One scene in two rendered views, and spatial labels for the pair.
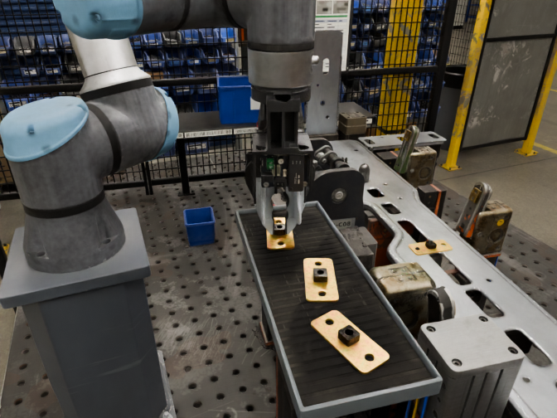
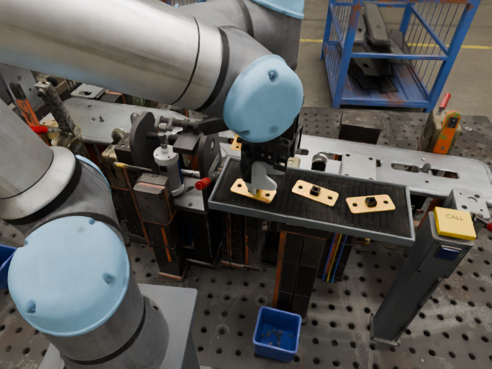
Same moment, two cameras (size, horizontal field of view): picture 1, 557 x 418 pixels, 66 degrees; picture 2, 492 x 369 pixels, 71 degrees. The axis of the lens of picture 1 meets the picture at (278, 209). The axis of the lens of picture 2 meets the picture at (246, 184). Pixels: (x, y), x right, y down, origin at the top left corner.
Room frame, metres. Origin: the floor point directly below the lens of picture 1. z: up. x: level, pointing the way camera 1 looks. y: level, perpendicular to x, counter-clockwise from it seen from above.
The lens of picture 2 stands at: (0.33, 0.43, 1.64)
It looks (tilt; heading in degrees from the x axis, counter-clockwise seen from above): 44 degrees down; 298
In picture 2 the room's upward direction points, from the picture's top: straight up
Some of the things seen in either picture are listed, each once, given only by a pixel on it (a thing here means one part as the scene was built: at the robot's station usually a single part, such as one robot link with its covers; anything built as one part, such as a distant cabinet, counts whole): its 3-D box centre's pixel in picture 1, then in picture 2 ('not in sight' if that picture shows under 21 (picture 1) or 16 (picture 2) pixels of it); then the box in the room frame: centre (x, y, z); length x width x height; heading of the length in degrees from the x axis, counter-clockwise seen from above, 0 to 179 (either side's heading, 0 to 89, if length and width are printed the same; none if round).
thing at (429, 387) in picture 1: (311, 278); (310, 196); (0.43, -0.04, 1.16); 0.37 x 0.14 x 0.02; 14
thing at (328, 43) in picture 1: (323, 85); (11, 60); (1.45, -0.15, 1.17); 0.12 x 0.01 x 0.34; 104
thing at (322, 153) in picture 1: (318, 256); (186, 195); (0.79, -0.09, 0.94); 0.18 x 0.13 x 0.49; 14
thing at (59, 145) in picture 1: (56, 149); (81, 283); (0.60, 0.33, 1.27); 0.13 x 0.12 x 0.14; 144
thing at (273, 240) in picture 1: (279, 230); (253, 189); (0.54, 0.00, 1.17); 0.08 x 0.04 x 0.01; 3
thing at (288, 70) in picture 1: (283, 68); not in sight; (0.51, -0.01, 1.40); 0.08 x 0.08 x 0.05
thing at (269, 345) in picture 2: not in sight; (276, 335); (0.43, 0.06, 0.74); 0.11 x 0.10 x 0.09; 14
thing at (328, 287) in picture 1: (320, 275); (315, 191); (0.43, -0.05, 1.17); 0.08 x 0.04 x 0.01; 0
